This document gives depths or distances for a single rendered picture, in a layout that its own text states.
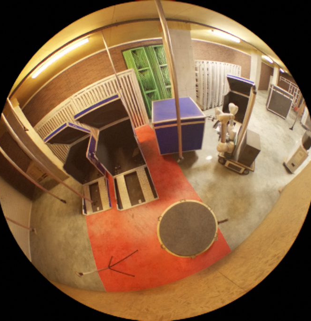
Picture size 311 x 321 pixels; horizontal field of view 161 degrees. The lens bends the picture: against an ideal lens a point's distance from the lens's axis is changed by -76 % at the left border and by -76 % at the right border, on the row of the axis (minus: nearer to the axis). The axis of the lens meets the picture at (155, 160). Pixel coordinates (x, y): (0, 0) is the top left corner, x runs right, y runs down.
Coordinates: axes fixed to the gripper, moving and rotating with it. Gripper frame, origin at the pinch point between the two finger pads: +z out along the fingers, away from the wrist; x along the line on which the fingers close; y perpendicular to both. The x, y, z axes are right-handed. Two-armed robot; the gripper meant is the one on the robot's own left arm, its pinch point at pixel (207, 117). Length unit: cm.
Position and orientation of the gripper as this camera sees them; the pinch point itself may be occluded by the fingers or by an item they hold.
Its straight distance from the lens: 255.5
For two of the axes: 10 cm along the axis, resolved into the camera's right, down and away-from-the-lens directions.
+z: -9.9, 1.4, 0.0
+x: 0.9, 6.7, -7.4
